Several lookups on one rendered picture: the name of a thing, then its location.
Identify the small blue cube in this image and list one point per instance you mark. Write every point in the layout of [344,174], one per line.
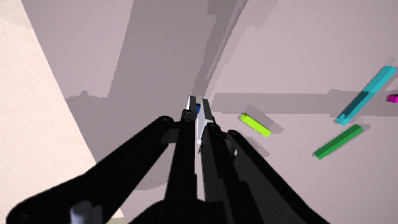
[198,107]

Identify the magenta rod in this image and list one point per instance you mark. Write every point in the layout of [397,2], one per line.
[393,98]

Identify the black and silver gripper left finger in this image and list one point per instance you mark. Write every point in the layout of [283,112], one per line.
[96,195]

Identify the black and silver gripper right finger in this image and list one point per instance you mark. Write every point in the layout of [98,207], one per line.
[275,200]

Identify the turquoise rod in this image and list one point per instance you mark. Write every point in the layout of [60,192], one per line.
[375,85]

